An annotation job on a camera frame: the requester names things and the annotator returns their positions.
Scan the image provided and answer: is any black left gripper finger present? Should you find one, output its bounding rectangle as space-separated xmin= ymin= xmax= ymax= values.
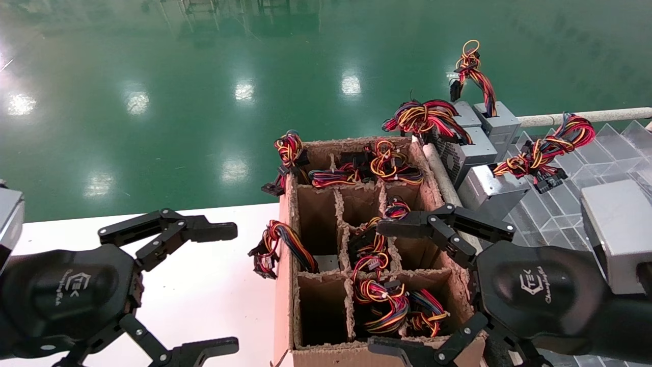
xmin=53 ymin=313 xmax=240 ymax=367
xmin=98 ymin=208 xmax=238 ymax=271

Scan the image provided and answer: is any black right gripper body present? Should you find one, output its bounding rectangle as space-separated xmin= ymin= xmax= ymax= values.
xmin=476 ymin=241 xmax=652 ymax=364

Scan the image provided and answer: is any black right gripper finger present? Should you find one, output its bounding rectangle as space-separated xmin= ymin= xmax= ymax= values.
xmin=377 ymin=204 xmax=516 ymax=268
xmin=368 ymin=313 xmax=553 ymax=367

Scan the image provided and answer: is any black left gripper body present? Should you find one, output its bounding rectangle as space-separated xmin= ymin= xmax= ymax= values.
xmin=0 ymin=245 xmax=144 ymax=358

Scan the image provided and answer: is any power supply with colourful cables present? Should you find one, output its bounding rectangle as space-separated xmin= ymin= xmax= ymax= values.
xmin=383 ymin=198 xmax=412 ymax=217
xmin=353 ymin=278 xmax=411 ymax=337
xmin=407 ymin=290 xmax=451 ymax=338
xmin=449 ymin=40 xmax=523 ymax=163
xmin=351 ymin=138 xmax=424 ymax=185
xmin=348 ymin=217 xmax=392 ymax=280
xmin=308 ymin=164 xmax=363 ymax=188
xmin=261 ymin=130 xmax=310 ymax=197
xmin=248 ymin=219 xmax=340 ymax=280
xmin=381 ymin=99 xmax=499 ymax=190
xmin=457 ymin=113 xmax=595 ymax=225

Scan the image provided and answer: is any white rack pipe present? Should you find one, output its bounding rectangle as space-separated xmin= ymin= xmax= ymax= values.
xmin=422 ymin=143 xmax=483 ymax=255
xmin=519 ymin=107 xmax=652 ymax=128

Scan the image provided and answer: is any cardboard box with dividers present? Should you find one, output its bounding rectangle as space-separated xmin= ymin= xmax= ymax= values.
xmin=273 ymin=135 xmax=487 ymax=367

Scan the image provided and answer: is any grey metal power supply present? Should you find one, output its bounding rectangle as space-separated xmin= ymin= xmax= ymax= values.
xmin=451 ymin=100 xmax=482 ymax=129

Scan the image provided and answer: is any clear plastic divided tray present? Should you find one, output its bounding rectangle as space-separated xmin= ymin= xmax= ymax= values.
xmin=492 ymin=120 xmax=652 ymax=367

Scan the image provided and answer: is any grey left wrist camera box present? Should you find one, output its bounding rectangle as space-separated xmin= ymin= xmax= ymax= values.
xmin=0 ymin=189 xmax=24 ymax=271

